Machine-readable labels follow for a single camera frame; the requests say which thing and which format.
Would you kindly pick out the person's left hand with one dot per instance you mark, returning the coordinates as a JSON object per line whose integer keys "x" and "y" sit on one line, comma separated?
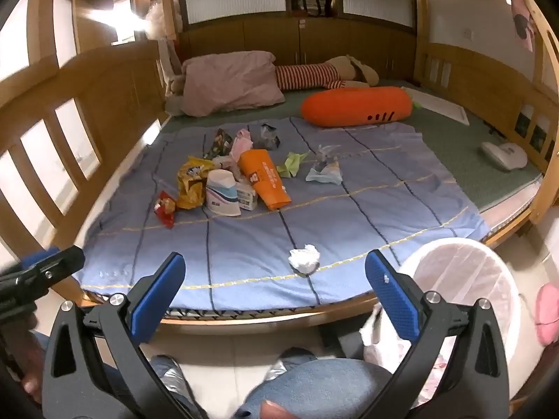
{"x": 32, "y": 366}

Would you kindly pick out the white curved device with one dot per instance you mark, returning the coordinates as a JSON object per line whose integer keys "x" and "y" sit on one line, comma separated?
{"x": 504, "y": 156}

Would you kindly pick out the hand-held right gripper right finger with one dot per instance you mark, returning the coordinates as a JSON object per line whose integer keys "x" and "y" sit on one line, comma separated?
{"x": 391, "y": 297}

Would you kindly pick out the red snack wrapper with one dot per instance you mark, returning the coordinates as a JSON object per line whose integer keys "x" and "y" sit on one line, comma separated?
{"x": 166, "y": 207}

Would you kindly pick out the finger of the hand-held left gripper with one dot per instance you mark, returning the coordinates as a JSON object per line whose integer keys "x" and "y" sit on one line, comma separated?
{"x": 56, "y": 266}
{"x": 41, "y": 256}

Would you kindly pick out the green bed mat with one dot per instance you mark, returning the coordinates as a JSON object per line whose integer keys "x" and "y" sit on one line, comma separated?
{"x": 458, "y": 166}

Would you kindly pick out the pink spotted hanging cloth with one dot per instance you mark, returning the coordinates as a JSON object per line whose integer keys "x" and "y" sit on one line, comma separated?
{"x": 522, "y": 22}

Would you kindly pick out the wooden bunk bed frame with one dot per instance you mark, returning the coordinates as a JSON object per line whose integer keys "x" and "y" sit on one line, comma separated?
{"x": 131, "y": 78}

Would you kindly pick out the person's right leg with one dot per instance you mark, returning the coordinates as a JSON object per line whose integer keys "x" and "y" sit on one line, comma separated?
{"x": 327, "y": 384}

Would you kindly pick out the pink wrapper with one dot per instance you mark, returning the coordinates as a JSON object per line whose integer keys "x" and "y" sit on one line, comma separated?
{"x": 242, "y": 144}

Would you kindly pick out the pink slipper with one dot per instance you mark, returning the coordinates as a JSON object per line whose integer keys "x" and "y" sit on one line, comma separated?
{"x": 548, "y": 314}

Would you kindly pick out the light blue wrapper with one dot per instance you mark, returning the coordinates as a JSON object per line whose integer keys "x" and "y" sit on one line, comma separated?
{"x": 323, "y": 174}

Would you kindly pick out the dark snack wrapper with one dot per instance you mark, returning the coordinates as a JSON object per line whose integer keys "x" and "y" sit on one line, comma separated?
{"x": 218, "y": 142}

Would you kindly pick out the green paper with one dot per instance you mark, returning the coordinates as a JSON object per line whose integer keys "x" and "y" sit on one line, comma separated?
{"x": 292, "y": 163}

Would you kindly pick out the beige wrapper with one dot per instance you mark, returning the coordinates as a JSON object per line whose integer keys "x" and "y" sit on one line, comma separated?
{"x": 227, "y": 166}

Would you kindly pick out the white blue-striped paper cup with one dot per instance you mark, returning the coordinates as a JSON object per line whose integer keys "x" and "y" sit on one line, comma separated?
{"x": 222, "y": 194}

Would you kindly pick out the small white box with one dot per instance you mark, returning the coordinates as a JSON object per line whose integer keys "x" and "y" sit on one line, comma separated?
{"x": 248, "y": 196}

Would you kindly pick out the pale hanging cloth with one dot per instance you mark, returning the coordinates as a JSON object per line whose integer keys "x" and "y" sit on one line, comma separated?
{"x": 163, "y": 22}

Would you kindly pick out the striped plush toy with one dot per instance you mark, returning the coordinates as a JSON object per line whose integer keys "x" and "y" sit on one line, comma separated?
{"x": 305, "y": 76}

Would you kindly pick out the flat white pad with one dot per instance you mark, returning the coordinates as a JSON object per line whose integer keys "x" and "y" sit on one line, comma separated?
{"x": 441, "y": 107}

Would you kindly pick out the blue checked blanket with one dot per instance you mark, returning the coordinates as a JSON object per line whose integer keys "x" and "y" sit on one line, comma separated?
{"x": 349, "y": 227}

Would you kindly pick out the yellow snack bag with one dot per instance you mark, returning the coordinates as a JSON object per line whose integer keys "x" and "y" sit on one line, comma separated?
{"x": 192, "y": 181}

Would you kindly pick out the white tissue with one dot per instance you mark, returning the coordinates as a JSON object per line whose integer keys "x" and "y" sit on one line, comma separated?
{"x": 304, "y": 259}

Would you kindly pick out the orange carrot pillow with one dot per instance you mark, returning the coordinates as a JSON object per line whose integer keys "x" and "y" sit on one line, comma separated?
{"x": 349, "y": 104}

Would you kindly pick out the pink pillow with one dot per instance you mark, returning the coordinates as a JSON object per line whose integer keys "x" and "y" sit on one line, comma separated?
{"x": 231, "y": 83}

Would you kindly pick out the clear plastic wrapper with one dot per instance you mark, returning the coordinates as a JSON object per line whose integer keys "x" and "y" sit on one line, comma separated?
{"x": 324, "y": 153}

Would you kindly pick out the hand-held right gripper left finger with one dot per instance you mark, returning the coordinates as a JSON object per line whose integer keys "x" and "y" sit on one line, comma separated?
{"x": 155, "y": 301}

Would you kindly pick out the small grey plush toy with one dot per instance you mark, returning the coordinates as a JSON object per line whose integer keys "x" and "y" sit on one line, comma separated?
{"x": 174, "y": 85}

